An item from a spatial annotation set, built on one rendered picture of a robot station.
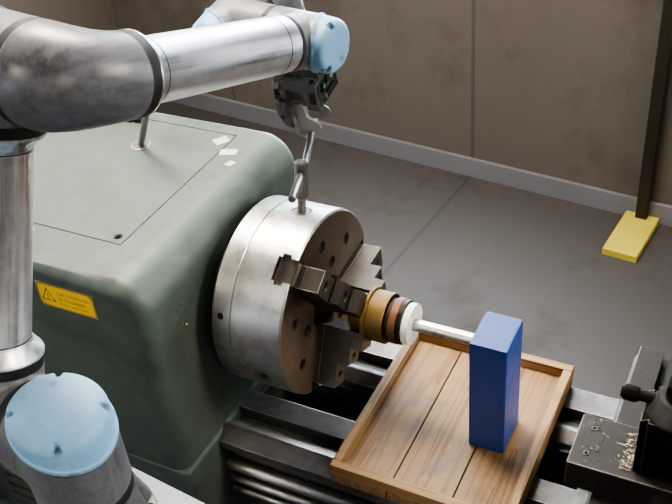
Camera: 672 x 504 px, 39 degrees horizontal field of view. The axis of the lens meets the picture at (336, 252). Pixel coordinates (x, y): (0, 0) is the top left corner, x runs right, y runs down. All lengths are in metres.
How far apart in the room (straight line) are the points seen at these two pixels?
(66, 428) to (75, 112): 0.35
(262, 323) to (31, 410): 0.44
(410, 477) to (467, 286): 1.80
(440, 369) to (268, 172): 0.47
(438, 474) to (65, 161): 0.83
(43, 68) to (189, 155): 0.71
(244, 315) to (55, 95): 0.59
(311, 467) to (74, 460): 0.60
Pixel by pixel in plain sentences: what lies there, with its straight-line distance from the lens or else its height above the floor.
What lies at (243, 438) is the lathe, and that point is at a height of 0.86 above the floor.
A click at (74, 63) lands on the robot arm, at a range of 0.98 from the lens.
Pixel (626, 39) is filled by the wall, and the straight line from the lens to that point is 3.36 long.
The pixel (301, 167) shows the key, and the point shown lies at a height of 1.31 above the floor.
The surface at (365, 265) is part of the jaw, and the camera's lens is 1.59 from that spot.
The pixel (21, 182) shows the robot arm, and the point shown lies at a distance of 1.11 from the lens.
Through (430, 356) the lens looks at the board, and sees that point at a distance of 1.73.
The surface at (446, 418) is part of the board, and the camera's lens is 1.63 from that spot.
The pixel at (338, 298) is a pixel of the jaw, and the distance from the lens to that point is 1.45.
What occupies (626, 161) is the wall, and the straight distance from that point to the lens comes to 3.57.
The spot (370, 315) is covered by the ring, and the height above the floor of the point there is 1.11.
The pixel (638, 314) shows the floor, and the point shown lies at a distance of 3.22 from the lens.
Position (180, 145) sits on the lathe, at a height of 1.26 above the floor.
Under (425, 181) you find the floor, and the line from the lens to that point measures 3.82.
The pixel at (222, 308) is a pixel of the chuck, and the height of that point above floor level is 1.15.
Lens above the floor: 2.08
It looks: 37 degrees down
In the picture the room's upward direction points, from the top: 6 degrees counter-clockwise
